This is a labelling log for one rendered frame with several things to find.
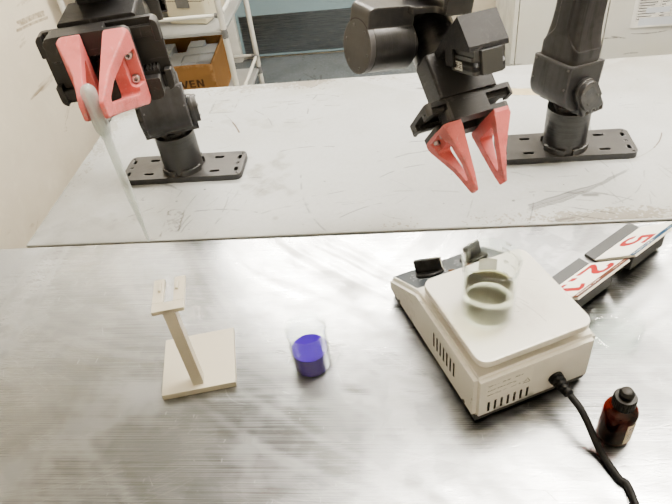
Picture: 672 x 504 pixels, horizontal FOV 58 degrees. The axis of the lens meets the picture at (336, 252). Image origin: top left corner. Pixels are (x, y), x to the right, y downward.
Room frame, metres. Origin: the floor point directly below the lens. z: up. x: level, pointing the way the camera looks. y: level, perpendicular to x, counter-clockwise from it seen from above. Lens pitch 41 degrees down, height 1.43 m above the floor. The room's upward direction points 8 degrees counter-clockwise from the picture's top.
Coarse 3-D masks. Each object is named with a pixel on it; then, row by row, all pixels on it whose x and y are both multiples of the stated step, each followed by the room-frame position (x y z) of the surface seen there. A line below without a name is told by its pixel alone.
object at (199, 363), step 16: (160, 288) 0.44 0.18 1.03; (176, 288) 0.44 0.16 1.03; (160, 304) 0.42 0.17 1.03; (176, 304) 0.42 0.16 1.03; (176, 320) 0.41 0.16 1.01; (176, 336) 0.41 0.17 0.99; (192, 336) 0.48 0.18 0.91; (208, 336) 0.48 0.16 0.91; (224, 336) 0.47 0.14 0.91; (176, 352) 0.46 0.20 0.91; (192, 352) 0.41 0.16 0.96; (208, 352) 0.45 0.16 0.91; (224, 352) 0.45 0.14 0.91; (176, 368) 0.44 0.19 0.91; (192, 368) 0.41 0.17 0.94; (208, 368) 0.43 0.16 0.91; (224, 368) 0.43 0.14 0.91; (176, 384) 0.41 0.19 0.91; (192, 384) 0.41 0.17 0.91; (208, 384) 0.41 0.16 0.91; (224, 384) 0.41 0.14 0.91
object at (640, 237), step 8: (664, 224) 0.53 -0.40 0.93; (640, 232) 0.54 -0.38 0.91; (648, 232) 0.53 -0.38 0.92; (656, 232) 0.52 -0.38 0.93; (624, 240) 0.54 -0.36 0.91; (632, 240) 0.53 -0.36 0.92; (640, 240) 0.52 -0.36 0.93; (648, 240) 0.50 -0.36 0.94; (616, 248) 0.52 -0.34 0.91; (624, 248) 0.51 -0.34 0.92; (632, 248) 0.50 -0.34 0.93; (608, 256) 0.51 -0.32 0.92
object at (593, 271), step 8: (592, 264) 0.50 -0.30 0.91; (600, 264) 0.49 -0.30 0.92; (608, 264) 0.48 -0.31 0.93; (584, 272) 0.49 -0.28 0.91; (592, 272) 0.48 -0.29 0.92; (600, 272) 0.47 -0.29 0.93; (568, 280) 0.49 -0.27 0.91; (576, 280) 0.47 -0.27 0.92; (584, 280) 0.46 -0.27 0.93; (592, 280) 0.46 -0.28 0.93; (568, 288) 0.46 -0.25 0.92; (576, 288) 0.45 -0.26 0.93
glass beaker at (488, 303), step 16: (480, 240) 0.41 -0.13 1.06; (496, 240) 0.41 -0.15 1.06; (512, 240) 0.40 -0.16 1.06; (464, 256) 0.40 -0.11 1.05; (480, 256) 0.41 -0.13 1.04; (496, 256) 0.41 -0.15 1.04; (512, 256) 0.39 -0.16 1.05; (464, 272) 0.38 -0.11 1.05; (512, 272) 0.39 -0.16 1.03; (464, 288) 0.38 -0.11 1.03; (480, 288) 0.37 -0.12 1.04; (496, 288) 0.36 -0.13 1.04; (512, 288) 0.36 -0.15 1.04; (464, 304) 0.38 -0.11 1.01; (480, 304) 0.37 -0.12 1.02; (496, 304) 0.36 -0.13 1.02; (512, 304) 0.37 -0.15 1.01; (480, 320) 0.36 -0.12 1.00; (496, 320) 0.36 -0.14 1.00
